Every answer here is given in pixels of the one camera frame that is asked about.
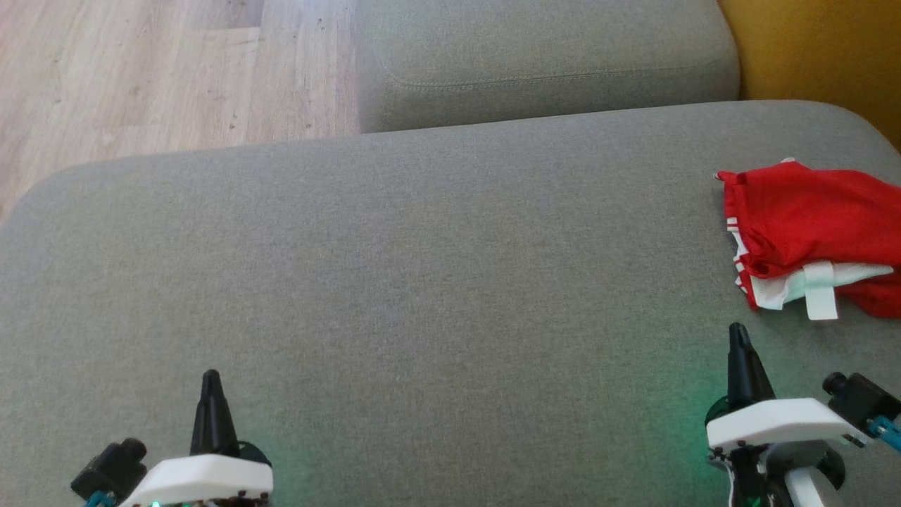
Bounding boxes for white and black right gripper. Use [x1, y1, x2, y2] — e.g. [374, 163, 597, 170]
[705, 323, 871, 507]

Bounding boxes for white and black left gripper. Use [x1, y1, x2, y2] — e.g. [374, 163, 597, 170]
[121, 370, 275, 507]

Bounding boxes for red shorts with white stripe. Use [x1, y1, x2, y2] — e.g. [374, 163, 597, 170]
[841, 278, 901, 319]

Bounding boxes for red and white sports jersey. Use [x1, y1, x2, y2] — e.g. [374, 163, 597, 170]
[714, 158, 901, 321]

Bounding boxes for large grey sofa seat cushion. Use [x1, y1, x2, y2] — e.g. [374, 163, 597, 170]
[0, 100, 901, 507]

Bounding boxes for yellow sofa backrest cushion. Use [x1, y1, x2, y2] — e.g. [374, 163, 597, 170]
[717, 0, 901, 152]

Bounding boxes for grey sofa cushion with piping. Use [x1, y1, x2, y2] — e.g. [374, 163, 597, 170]
[355, 0, 741, 134]

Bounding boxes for right camera cable blue plug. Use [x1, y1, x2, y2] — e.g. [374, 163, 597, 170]
[867, 415, 901, 453]

